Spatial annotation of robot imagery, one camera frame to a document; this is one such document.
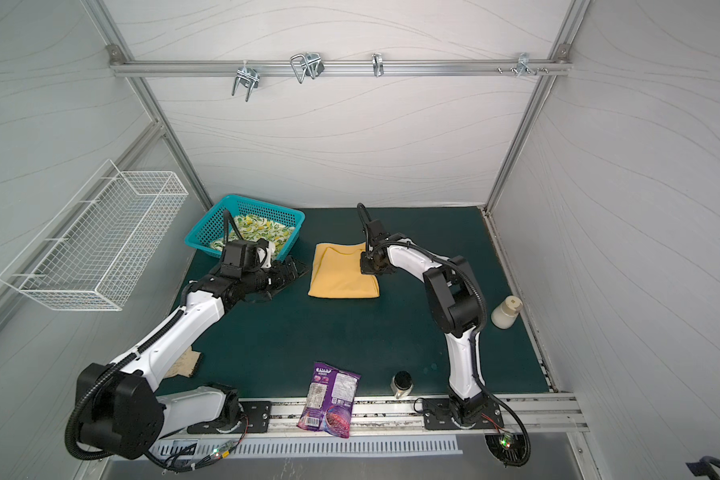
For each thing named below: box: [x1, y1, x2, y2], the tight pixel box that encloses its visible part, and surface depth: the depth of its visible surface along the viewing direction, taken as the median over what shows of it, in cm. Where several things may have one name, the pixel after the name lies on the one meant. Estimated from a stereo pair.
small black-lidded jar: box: [390, 370, 414, 399], surface depth 72 cm
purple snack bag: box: [297, 362, 361, 439], surface depth 76 cm
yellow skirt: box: [308, 242, 380, 298], surface depth 100 cm
